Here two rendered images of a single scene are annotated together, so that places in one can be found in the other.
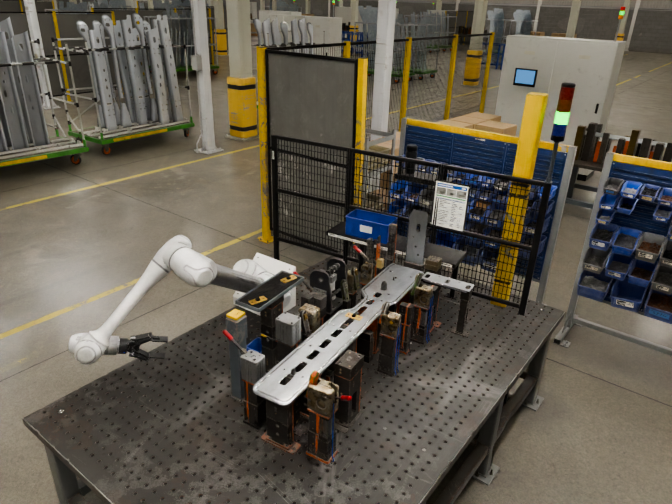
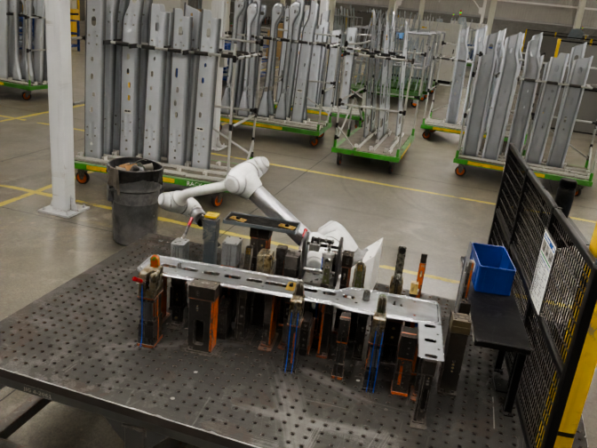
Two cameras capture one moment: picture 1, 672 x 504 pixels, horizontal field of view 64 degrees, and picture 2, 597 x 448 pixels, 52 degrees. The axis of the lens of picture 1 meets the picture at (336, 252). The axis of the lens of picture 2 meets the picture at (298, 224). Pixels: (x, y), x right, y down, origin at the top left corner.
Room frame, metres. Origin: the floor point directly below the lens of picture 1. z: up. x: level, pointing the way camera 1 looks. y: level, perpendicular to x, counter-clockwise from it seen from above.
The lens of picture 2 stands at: (1.39, -2.44, 2.21)
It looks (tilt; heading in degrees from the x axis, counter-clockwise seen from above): 20 degrees down; 69
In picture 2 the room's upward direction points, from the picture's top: 6 degrees clockwise
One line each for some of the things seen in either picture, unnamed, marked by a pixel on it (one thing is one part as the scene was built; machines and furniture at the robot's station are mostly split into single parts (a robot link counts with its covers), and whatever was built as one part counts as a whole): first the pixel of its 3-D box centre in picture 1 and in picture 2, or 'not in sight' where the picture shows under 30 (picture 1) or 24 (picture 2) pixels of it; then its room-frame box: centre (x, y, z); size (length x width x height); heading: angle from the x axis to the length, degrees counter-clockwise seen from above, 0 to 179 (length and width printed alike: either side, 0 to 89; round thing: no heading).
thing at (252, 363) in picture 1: (254, 389); (179, 274); (1.86, 0.34, 0.88); 0.11 x 0.10 x 0.36; 60
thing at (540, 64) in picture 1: (554, 91); not in sight; (8.65, -3.30, 1.22); 1.60 x 0.54 x 2.45; 53
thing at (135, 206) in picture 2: not in sight; (135, 202); (1.89, 2.97, 0.36); 0.54 x 0.50 x 0.73; 53
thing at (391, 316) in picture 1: (389, 343); (293, 332); (2.25, -0.28, 0.87); 0.12 x 0.09 x 0.35; 60
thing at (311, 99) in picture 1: (309, 162); not in sight; (5.05, 0.28, 1.00); 1.34 x 0.14 x 2.00; 53
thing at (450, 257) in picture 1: (393, 243); (490, 298); (3.17, -0.37, 1.02); 0.90 x 0.22 x 0.03; 60
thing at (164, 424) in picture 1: (339, 358); (297, 340); (2.37, -0.04, 0.68); 2.56 x 1.61 x 0.04; 143
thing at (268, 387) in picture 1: (353, 319); (286, 287); (2.27, -0.10, 1.00); 1.38 x 0.22 x 0.02; 150
